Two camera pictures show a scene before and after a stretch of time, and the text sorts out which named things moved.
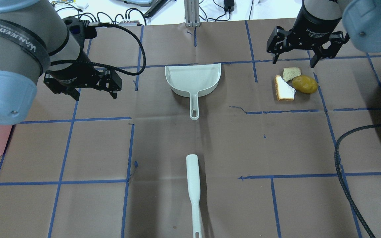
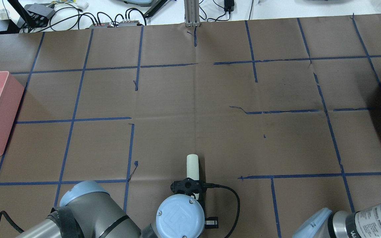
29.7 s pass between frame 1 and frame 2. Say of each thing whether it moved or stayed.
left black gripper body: moved
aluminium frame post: stayed
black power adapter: stayed
